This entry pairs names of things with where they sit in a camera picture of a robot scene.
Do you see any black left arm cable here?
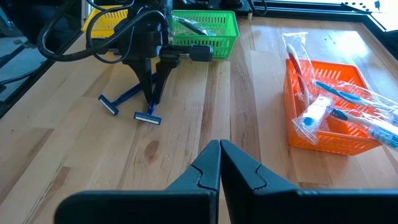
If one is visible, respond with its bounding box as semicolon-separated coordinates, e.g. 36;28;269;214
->
37;0;171;63

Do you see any orange plastic basket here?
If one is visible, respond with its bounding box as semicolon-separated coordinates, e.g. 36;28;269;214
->
283;58;383;156

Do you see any yellow plastic basket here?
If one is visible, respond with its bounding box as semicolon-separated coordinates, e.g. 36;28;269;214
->
81;5;130;40

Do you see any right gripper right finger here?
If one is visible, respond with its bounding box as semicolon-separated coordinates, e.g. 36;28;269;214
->
220;139;300;224

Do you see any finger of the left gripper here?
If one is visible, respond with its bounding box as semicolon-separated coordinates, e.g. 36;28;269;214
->
123;58;155;105
154;58;181;105

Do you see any green plastic basket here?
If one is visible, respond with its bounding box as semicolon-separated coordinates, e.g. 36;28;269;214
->
167;9;241;60

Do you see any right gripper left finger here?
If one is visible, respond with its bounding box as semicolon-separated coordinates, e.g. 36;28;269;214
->
164;139;223;192

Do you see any blue toothbrush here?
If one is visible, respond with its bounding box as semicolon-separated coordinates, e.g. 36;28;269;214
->
292;94;336;146

